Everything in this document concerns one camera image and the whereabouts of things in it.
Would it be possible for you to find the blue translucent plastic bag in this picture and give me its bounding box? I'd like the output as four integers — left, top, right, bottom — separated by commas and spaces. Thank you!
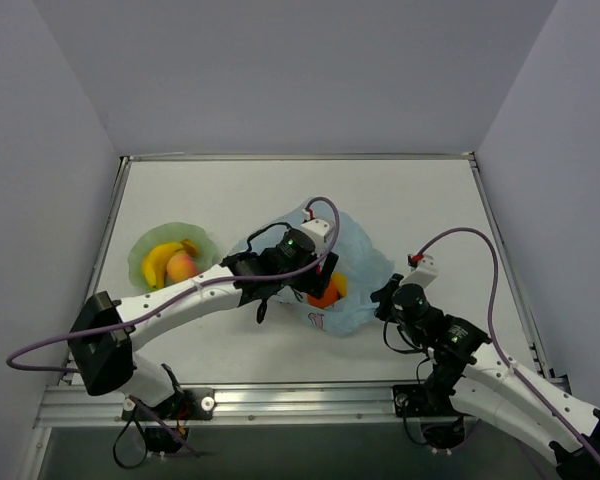
227, 199, 397, 339

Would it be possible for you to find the small orange fake fruit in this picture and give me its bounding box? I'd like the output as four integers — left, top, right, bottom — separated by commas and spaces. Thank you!
307, 280, 342, 309

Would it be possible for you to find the orange fake peach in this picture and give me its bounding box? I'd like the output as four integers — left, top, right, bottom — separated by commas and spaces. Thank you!
166, 252, 199, 283

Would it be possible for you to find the yellow fake banana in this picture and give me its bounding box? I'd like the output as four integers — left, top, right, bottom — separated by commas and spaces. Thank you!
141, 239, 200, 290

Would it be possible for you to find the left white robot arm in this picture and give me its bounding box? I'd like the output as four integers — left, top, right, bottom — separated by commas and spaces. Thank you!
68, 219, 338, 419

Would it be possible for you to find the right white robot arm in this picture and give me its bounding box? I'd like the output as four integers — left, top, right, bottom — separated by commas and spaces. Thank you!
370, 274, 600, 479

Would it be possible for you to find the yellow fake fruit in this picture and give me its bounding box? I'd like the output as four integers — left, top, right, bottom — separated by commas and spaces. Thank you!
331, 272, 348, 298

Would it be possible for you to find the green glass bowl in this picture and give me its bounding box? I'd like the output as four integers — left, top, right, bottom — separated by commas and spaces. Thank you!
127, 222, 219, 292

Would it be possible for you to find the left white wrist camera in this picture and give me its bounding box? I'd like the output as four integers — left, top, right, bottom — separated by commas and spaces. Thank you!
298, 210, 335, 252

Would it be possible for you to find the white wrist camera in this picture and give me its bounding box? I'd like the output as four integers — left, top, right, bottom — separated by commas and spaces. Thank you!
298, 210, 335, 252
402, 254, 438, 288

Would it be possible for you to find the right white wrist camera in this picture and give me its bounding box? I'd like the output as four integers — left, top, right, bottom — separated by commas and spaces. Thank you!
402, 254, 438, 288

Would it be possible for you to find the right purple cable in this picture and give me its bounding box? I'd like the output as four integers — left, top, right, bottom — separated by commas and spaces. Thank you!
412, 227, 600, 480

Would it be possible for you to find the purple cable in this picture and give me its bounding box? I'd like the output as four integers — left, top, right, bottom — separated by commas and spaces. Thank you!
5, 196, 341, 372
412, 227, 600, 480

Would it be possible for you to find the aluminium front rail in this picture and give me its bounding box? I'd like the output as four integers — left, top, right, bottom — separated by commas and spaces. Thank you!
34, 380, 406, 428

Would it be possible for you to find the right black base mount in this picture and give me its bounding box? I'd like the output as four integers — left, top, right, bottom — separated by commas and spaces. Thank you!
391, 383, 472, 456

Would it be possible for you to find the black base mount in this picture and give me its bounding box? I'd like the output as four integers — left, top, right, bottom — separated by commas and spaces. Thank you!
391, 383, 472, 456
111, 390, 215, 470

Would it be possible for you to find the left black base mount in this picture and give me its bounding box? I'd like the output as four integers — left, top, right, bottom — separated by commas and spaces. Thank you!
111, 390, 215, 470

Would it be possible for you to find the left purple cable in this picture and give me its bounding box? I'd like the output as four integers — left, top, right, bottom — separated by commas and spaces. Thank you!
5, 196, 341, 372

